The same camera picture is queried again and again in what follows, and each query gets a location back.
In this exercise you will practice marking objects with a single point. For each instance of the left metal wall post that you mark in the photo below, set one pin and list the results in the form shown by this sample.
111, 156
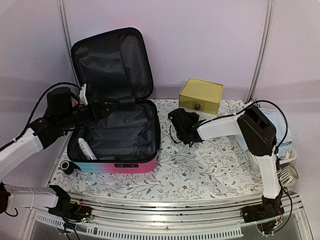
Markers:
62, 11

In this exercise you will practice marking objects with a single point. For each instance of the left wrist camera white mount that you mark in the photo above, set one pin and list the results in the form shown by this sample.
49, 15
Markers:
85, 93

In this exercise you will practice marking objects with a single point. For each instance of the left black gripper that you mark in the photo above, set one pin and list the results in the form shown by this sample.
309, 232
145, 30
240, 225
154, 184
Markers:
104, 110

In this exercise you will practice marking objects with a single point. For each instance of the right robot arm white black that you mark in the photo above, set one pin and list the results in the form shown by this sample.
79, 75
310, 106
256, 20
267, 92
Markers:
260, 138

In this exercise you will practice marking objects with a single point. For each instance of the yellow and white storage box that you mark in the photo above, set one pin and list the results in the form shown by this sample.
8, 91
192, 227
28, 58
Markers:
201, 96

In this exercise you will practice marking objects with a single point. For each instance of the right metal wall post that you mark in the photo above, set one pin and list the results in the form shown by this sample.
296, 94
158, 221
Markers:
262, 49

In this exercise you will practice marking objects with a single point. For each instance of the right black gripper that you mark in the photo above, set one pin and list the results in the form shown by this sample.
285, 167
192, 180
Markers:
194, 116

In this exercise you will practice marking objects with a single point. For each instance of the aluminium front rail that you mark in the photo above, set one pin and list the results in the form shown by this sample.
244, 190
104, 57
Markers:
200, 219

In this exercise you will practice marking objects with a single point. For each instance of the white plastic bottle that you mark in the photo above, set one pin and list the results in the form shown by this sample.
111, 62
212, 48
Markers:
86, 150

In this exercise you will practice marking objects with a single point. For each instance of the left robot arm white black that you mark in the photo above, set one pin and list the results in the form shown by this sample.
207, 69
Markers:
65, 112

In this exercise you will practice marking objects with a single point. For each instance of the floral white tablecloth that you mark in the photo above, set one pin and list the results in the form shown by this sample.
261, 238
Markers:
210, 170

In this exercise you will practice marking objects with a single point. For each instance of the pale blue garment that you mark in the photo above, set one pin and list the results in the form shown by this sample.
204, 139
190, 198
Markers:
277, 120

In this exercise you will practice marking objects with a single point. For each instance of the pink and teal kids suitcase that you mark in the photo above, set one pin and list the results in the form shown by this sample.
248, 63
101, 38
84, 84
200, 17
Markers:
128, 140

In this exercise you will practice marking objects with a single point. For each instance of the white plastic mesh basket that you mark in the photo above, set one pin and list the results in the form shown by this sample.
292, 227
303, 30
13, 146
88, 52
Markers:
289, 158

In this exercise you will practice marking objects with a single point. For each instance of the metal wall post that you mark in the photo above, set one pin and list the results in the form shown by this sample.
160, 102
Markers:
62, 11
262, 49

